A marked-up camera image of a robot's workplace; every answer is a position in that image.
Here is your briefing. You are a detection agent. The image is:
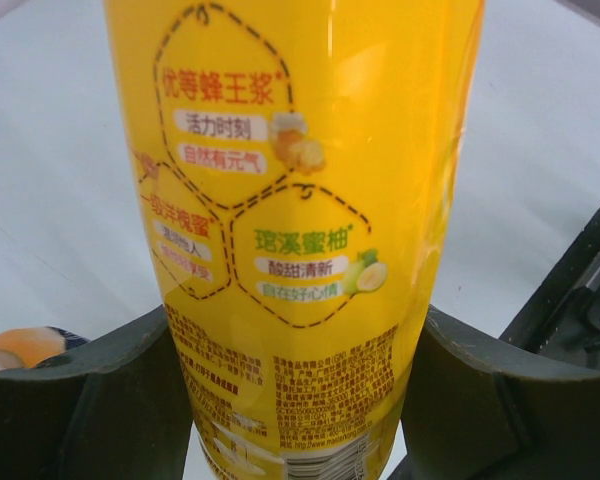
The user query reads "yellow honey pomelo drink bottle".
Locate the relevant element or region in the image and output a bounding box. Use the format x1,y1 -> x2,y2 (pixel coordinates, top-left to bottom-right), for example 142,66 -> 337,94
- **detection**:
104,1 -> 485,479

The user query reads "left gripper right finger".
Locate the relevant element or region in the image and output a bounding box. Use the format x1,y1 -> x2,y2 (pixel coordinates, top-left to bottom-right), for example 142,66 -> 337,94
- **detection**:
390,307 -> 600,479

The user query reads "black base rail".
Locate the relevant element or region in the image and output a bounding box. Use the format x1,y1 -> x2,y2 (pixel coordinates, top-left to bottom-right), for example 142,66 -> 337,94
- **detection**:
500,208 -> 600,371

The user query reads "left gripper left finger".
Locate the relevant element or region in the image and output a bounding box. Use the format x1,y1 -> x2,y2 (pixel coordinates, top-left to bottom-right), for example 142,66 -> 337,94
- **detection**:
0,307 -> 192,480

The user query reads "orange juice bottle yellow cap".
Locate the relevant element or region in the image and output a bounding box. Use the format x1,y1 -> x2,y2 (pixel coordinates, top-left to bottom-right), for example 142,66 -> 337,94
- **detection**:
0,326 -> 89,371

